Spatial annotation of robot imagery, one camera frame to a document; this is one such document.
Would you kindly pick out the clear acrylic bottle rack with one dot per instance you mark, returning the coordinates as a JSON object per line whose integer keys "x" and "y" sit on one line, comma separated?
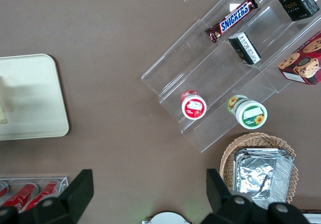
{"x": 64, "y": 183}

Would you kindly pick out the black Face box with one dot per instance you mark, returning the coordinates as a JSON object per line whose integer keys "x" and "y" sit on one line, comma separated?
{"x": 298, "y": 3}

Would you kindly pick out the cream plastic tray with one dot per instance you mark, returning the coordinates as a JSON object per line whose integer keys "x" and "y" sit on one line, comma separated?
{"x": 37, "y": 96}

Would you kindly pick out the red lid jar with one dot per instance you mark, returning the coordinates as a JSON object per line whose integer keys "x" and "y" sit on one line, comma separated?
{"x": 193, "y": 107}

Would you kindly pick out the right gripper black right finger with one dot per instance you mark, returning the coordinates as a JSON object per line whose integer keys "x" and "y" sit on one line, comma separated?
{"x": 218, "y": 196}

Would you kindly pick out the Snickers chocolate bar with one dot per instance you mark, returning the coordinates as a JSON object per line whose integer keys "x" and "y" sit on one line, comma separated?
{"x": 233, "y": 19}

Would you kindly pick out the clear acrylic stepped shelf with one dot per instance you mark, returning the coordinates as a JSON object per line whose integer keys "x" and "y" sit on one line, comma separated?
{"x": 213, "y": 70}

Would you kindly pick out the red cookie box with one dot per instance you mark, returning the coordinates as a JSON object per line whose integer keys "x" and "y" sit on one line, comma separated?
{"x": 303, "y": 60}

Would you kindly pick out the light wicker basket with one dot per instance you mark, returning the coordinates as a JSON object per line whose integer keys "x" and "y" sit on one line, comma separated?
{"x": 230, "y": 153}

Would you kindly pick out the aluminium foil container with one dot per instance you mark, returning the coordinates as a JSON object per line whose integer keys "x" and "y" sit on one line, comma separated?
{"x": 263, "y": 178}
{"x": 260, "y": 151}

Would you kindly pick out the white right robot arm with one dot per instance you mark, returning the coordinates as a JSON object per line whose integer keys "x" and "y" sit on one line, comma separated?
{"x": 168, "y": 217}

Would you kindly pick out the green lid sunflower jar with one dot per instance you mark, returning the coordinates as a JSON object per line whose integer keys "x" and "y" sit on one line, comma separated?
{"x": 250, "y": 113}

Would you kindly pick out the black box white label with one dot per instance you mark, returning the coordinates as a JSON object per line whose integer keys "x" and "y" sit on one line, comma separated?
{"x": 245, "y": 48}

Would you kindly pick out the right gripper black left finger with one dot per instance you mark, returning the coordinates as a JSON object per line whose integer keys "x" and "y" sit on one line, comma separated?
{"x": 75, "y": 196}

